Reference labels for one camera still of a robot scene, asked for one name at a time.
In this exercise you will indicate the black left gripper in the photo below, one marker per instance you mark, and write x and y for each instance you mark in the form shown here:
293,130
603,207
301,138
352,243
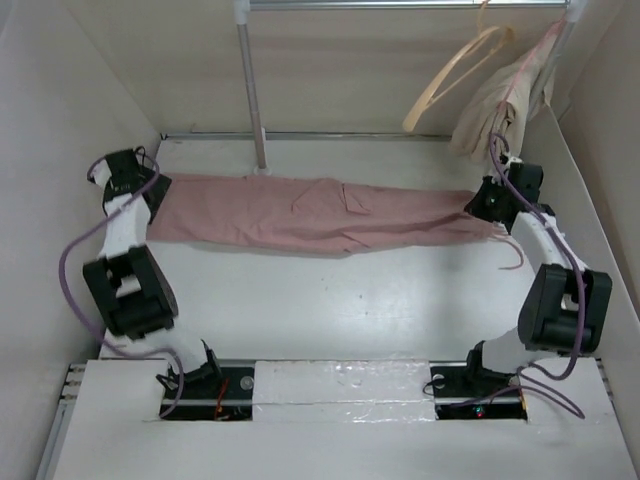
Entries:
159,188

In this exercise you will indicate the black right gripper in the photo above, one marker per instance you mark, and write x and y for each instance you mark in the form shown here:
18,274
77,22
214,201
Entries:
476,206

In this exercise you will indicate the beige wooden hanger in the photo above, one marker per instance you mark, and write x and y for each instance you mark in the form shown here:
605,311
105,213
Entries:
487,43

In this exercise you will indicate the pink trousers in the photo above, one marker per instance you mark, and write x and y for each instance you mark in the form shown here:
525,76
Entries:
314,216

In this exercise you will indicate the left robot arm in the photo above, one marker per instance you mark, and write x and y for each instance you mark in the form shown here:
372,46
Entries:
127,284

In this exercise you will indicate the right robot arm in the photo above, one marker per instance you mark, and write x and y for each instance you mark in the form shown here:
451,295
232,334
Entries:
565,309

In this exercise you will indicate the beige hanging trousers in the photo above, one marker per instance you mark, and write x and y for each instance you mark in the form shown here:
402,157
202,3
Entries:
483,116

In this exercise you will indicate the pink hanger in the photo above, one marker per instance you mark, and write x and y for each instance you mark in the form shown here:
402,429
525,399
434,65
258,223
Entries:
532,85

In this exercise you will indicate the metal clothes rack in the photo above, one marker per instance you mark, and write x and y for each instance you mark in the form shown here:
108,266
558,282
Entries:
573,11

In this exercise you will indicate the white foam strip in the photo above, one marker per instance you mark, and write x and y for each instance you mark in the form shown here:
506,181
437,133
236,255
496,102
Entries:
377,391

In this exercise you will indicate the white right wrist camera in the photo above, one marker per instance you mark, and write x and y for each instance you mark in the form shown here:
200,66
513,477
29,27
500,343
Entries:
507,160

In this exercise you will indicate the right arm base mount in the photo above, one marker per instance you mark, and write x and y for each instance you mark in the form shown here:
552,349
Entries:
458,396

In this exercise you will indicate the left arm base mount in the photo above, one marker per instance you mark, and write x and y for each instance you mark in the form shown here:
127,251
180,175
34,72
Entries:
227,398

